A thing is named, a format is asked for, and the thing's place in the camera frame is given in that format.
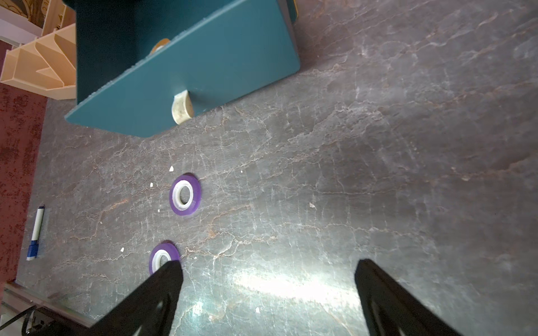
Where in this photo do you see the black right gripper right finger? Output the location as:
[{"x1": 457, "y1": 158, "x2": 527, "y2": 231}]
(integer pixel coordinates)
[{"x1": 354, "y1": 259, "x2": 459, "y2": 335}]

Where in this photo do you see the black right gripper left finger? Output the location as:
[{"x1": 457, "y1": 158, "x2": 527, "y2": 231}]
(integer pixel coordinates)
[{"x1": 84, "y1": 260, "x2": 184, "y2": 335}]

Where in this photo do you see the purple tape roll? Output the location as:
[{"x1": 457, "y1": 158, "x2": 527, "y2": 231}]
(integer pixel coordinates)
[
  {"x1": 149, "y1": 240, "x2": 181, "y2": 275},
  {"x1": 169, "y1": 173, "x2": 202, "y2": 216}
]

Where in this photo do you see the teal drawer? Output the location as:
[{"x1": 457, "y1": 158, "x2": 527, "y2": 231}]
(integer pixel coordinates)
[{"x1": 65, "y1": 1, "x2": 301, "y2": 137}]

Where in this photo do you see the orange tape roll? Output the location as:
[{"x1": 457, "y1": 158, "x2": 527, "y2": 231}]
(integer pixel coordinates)
[{"x1": 151, "y1": 39, "x2": 170, "y2": 54}]

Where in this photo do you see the blue white marker pen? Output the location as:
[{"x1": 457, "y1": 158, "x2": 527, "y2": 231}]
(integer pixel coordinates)
[{"x1": 26, "y1": 206, "x2": 45, "y2": 261}]

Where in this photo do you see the beige plastic desk organizer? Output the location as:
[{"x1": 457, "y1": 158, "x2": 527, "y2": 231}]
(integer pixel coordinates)
[{"x1": 1, "y1": 1, "x2": 76, "y2": 100}]

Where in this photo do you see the yellow patterned book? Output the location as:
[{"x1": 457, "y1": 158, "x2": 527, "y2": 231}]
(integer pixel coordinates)
[{"x1": 1, "y1": 0, "x2": 50, "y2": 28}]

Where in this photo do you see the aluminium front rail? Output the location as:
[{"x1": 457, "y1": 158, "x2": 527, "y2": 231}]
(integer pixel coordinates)
[{"x1": 1, "y1": 281, "x2": 95, "y2": 335}]

